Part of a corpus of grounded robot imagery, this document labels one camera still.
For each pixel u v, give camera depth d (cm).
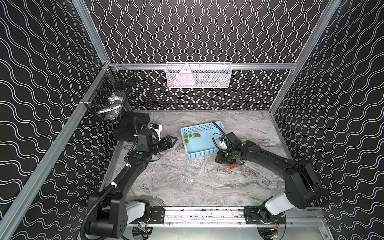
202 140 103
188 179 86
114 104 86
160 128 78
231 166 90
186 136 103
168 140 75
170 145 74
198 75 133
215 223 73
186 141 101
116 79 100
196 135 104
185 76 90
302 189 44
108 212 40
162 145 73
